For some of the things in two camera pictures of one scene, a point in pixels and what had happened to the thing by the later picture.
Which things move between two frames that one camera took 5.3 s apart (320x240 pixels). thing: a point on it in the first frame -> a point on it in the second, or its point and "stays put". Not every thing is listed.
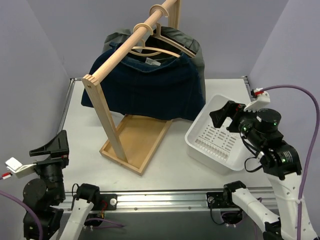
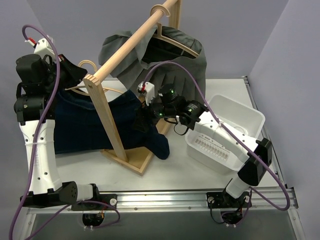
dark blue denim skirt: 170,91 -> 78,128
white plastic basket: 221,149 stays put
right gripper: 234,120 -> 145,113
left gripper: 51,161 -> 69,72
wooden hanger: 158,35 stays put
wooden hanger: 159,50 -> 104,89
